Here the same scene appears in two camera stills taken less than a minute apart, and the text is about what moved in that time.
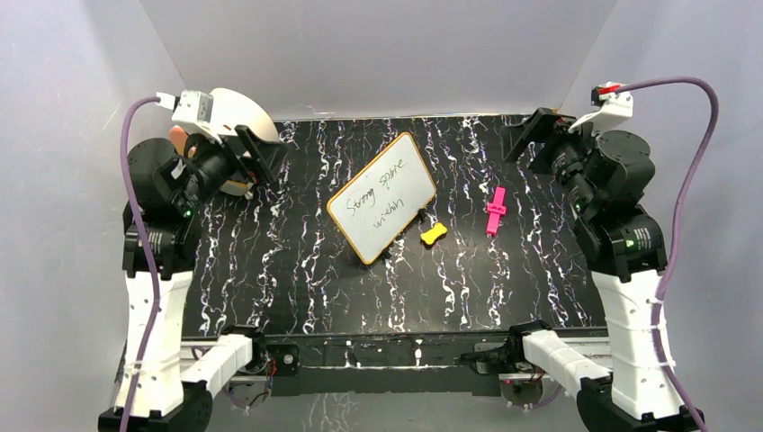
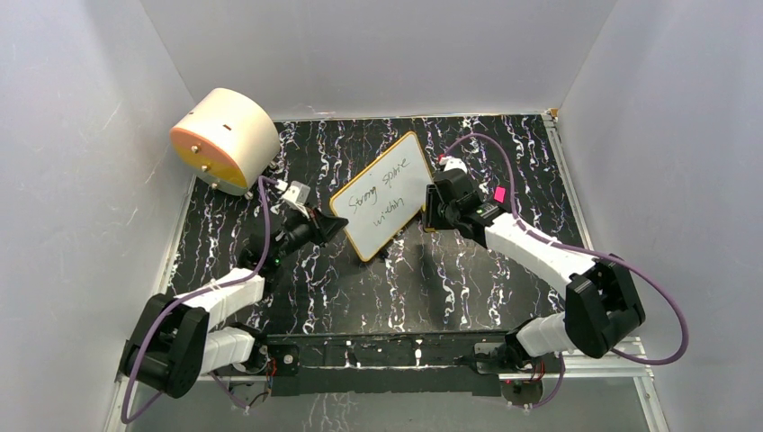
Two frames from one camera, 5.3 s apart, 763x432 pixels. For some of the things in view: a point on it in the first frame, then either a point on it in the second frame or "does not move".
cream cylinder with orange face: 231,109 does not move
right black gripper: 537,135 to 434,205
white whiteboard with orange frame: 384,199 does not move
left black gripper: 264,159 to 321,227
